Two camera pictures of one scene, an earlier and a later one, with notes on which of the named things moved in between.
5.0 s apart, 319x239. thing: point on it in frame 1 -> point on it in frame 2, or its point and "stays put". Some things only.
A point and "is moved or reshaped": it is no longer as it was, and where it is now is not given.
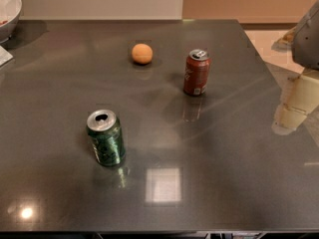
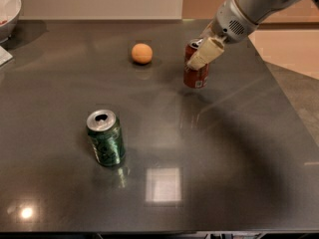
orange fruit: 142,53 stays put
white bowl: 10,9 stays put
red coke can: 196,72 is moved or reshaped
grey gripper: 308,39 -> 229,23
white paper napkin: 5,56 stays put
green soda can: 105,131 stays put
